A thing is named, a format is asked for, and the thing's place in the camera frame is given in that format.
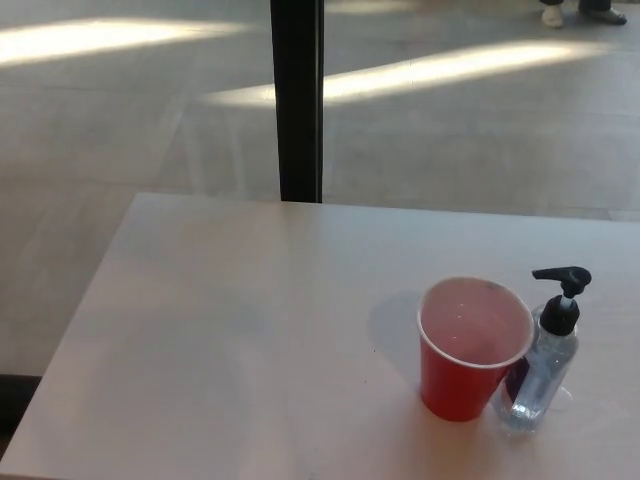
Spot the clear soap bottle black pump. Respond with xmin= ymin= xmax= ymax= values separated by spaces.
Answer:
xmin=490 ymin=266 xmax=593 ymax=436

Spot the red plastic cup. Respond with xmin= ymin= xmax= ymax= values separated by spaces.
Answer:
xmin=415 ymin=276 xmax=536 ymax=423

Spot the dark shoe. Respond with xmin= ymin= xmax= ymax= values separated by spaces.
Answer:
xmin=579 ymin=3 xmax=628 ymax=26

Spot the black vertical window post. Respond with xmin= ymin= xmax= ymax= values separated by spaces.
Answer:
xmin=268 ymin=0 xmax=325 ymax=204

